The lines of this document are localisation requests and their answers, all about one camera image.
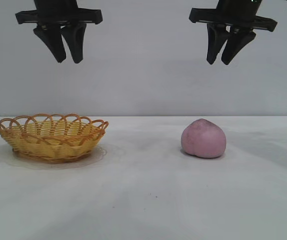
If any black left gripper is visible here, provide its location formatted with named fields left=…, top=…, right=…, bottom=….
left=15, top=0, right=103, bottom=64

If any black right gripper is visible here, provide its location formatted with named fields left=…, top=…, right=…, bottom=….
left=188, top=0, right=279, bottom=66

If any pink peach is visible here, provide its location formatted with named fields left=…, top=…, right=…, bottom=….
left=180, top=118, right=228, bottom=159

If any yellow woven wicker basket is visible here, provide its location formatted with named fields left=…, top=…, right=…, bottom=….
left=0, top=112, right=110, bottom=165

